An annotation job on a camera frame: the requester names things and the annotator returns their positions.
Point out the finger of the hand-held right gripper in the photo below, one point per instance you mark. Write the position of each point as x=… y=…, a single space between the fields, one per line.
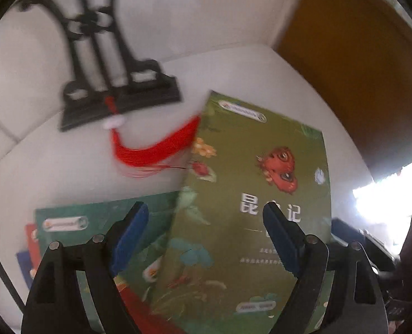
x=341 y=229

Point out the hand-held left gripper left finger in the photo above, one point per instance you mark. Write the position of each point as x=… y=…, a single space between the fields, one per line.
x=129 y=240

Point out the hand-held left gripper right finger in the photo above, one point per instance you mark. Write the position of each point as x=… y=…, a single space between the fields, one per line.
x=282 y=243

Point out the teal green insect book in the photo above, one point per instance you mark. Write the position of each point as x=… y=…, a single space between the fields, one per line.
x=98 y=208

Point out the olive green red bug book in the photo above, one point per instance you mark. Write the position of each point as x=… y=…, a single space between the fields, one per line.
x=233 y=167

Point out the coral red poet book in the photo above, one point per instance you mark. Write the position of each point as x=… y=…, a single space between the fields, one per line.
x=31 y=243

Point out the red tassel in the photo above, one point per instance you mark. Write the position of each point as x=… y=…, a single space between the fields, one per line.
x=139 y=153

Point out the royal blue framed book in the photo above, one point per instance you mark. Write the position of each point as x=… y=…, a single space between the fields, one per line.
x=24 y=268

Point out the black ornate fan stand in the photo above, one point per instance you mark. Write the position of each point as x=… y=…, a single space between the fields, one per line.
x=87 y=111

